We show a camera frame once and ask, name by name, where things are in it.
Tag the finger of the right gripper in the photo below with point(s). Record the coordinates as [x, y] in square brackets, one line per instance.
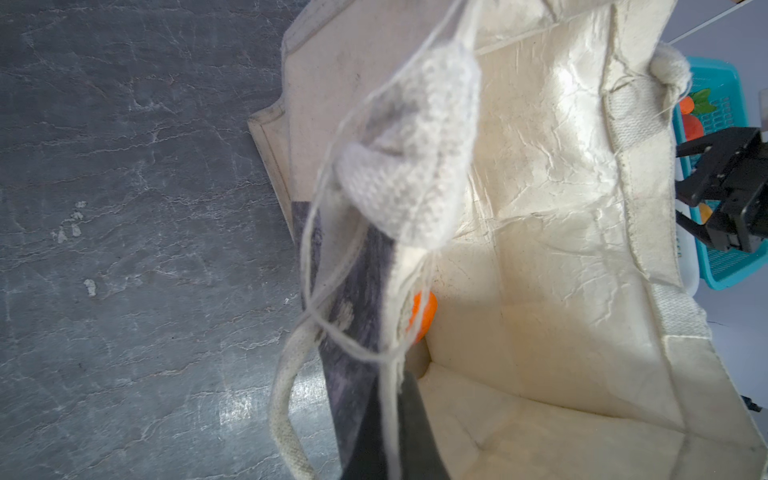
[696, 147]
[698, 231]

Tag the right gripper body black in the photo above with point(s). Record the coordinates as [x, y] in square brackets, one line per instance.
[737, 181]

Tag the orange fruit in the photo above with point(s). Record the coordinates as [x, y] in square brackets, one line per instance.
[424, 314]

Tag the cream canvas tote bag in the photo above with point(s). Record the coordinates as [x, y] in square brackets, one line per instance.
[515, 158]

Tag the red tomato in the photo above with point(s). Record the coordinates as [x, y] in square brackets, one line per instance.
[692, 126]

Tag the orange carrot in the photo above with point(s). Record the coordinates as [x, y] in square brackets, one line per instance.
[697, 103]

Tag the teal plastic vegetable basket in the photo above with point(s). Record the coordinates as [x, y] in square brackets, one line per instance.
[719, 269]

